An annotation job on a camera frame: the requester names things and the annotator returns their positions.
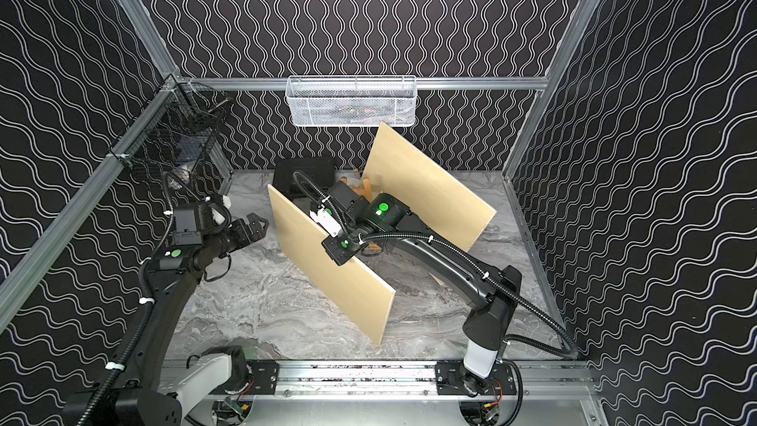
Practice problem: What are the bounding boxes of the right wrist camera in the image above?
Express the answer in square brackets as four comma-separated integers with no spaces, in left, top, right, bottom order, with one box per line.
[310,207,343,238]

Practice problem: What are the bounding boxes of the plywood board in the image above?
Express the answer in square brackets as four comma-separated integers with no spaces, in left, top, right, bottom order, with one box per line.
[363,123,496,252]
[268,185,395,345]

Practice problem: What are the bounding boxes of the white wire mesh basket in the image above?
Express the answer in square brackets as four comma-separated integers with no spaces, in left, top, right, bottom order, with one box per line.
[285,75,418,127]

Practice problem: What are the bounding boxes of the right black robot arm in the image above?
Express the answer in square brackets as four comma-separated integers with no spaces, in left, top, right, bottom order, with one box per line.
[293,170,579,396]

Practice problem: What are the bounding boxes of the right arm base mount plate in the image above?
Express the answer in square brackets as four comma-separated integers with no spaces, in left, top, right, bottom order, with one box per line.
[435,361,516,398]

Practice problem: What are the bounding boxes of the black wire mesh basket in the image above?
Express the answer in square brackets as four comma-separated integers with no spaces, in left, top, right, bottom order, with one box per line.
[110,75,234,192]

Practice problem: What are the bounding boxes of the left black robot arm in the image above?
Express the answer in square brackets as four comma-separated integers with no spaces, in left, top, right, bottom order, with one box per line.
[63,193,269,425]

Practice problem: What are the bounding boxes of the wooden easel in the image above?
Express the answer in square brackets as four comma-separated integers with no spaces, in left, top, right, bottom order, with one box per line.
[348,177,375,202]

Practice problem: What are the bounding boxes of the black plastic tool case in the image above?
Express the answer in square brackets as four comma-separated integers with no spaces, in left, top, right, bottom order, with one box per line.
[271,156,338,197]

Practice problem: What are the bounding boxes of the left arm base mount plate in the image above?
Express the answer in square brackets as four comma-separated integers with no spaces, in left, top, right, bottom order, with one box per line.
[221,360,280,398]

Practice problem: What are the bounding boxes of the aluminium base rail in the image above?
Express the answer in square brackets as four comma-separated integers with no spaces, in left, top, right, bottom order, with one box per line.
[99,358,610,426]

